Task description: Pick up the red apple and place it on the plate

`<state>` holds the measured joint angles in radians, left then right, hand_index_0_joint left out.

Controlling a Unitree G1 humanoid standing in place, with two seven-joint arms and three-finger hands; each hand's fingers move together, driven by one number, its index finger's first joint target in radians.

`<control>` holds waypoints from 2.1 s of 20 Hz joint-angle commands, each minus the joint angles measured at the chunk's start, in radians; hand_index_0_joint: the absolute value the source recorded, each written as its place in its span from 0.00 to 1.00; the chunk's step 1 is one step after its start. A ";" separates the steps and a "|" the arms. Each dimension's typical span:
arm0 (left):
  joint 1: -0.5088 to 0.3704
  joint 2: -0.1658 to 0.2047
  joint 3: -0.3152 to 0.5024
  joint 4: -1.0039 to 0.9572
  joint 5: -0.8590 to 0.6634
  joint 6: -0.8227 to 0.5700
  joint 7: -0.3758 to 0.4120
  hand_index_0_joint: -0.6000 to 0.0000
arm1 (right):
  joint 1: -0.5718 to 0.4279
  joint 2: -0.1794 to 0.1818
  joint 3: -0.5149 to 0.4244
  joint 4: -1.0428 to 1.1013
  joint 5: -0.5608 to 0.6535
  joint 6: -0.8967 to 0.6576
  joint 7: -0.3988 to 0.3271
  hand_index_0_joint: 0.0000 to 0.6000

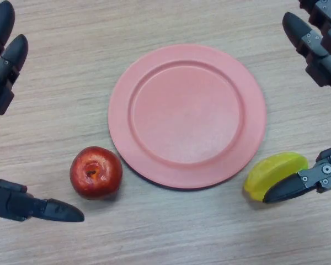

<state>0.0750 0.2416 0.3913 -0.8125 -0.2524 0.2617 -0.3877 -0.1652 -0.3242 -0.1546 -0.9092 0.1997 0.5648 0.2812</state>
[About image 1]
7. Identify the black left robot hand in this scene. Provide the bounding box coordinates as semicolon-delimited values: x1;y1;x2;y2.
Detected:
0;0;85;223

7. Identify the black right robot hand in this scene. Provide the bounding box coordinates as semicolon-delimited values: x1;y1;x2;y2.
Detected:
264;0;331;204

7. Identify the red apple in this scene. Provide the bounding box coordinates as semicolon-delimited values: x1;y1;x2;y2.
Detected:
70;146;123;200

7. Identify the pink round plate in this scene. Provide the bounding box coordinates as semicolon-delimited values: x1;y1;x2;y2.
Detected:
108;44;267;190

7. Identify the yellow starfruit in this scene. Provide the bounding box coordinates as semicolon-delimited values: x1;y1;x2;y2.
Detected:
243;151;309;202

